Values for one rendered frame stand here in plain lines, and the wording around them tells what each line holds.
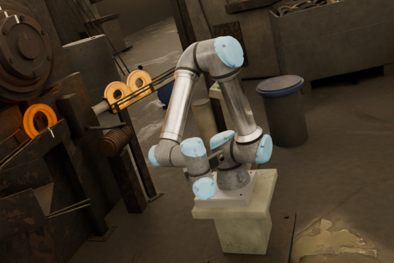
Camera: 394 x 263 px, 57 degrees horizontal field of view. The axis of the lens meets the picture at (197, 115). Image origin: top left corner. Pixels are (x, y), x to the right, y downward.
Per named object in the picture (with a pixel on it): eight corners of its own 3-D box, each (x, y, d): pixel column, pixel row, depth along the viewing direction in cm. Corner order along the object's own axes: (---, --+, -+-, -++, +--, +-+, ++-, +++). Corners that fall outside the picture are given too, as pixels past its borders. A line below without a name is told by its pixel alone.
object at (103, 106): (94, 116, 208) (89, 106, 206) (107, 108, 212) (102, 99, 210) (97, 117, 203) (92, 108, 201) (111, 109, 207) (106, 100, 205)
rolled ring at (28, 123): (48, 97, 183) (44, 98, 185) (21, 112, 168) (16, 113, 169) (63, 130, 189) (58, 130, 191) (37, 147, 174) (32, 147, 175)
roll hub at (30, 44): (10, 87, 157) (-20, 23, 147) (53, 68, 181) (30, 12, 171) (19, 85, 155) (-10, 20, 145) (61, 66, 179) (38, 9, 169)
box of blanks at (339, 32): (290, 98, 333) (275, 13, 307) (278, 74, 410) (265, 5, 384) (409, 72, 316) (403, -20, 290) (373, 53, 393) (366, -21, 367)
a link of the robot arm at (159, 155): (174, 40, 140) (140, 160, 123) (196, 35, 134) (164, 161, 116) (191, 56, 149) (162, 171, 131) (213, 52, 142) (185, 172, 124)
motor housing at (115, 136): (124, 217, 220) (92, 139, 202) (140, 195, 239) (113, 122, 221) (142, 217, 215) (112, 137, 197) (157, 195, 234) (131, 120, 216)
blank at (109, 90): (99, 88, 206) (101, 89, 204) (122, 76, 213) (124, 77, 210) (111, 112, 212) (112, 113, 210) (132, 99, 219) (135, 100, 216)
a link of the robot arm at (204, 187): (214, 174, 114) (220, 198, 116) (208, 161, 124) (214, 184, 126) (190, 181, 113) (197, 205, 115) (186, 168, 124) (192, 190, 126)
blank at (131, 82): (122, 77, 213) (124, 77, 210) (143, 65, 220) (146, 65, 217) (132, 99, 219) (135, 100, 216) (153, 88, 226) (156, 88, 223)
